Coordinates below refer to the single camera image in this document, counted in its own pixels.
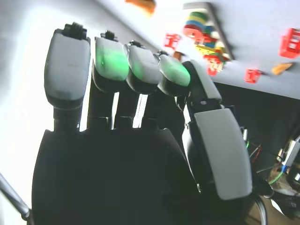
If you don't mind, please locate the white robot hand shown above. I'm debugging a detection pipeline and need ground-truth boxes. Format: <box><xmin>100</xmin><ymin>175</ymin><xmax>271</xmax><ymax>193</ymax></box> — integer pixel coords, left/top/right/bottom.
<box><xmin>31</xmin><ymin>22</ymin><xmax>256</xmax><ymax>225</ymax></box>

